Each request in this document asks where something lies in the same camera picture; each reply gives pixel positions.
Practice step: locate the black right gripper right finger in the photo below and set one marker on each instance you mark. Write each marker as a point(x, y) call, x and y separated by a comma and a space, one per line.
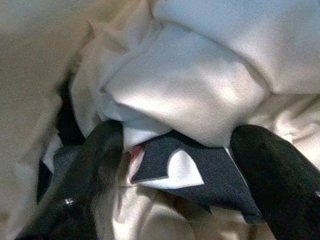
point(282, 185)

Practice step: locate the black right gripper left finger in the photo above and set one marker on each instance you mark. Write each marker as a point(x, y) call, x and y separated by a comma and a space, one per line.
point(82, 175)

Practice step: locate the white black red printed garment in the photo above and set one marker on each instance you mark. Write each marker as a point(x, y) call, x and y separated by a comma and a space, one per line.
point(160, 165)

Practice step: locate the white laundry bag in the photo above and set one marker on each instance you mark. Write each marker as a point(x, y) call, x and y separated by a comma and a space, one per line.
point(22, 87)

